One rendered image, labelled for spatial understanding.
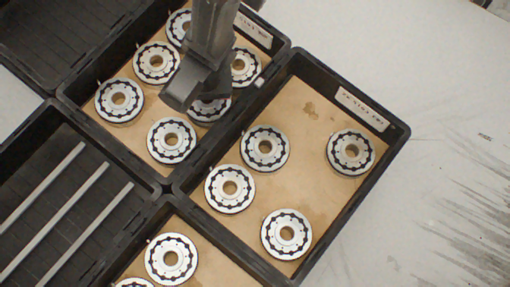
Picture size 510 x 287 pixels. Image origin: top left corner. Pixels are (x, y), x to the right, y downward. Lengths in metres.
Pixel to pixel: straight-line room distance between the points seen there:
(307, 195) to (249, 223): 0.13
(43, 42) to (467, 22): 1.06
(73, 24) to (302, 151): 0.59
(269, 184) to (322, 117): 0.19
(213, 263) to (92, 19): 0.61
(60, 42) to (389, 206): 0.84
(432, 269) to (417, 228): 0.10
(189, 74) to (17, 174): 0.47
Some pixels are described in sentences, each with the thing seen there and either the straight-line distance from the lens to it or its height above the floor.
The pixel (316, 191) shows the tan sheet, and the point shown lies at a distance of 1.14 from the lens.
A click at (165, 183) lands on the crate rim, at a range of 1.03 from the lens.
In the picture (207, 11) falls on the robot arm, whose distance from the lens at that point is 0.63.
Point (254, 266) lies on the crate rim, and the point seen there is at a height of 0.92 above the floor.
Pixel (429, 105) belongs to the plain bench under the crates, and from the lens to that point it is 1.42.
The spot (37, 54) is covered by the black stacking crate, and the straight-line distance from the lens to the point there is 1.29.
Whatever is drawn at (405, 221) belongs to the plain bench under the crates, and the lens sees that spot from 1.31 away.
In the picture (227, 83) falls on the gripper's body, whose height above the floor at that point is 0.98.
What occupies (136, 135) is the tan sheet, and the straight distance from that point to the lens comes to 1.17.
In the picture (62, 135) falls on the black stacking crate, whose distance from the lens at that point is 1.21.
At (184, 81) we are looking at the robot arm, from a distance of 0.91.
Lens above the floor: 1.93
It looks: 72 degrees down
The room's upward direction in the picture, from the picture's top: 11 degrees clockwise
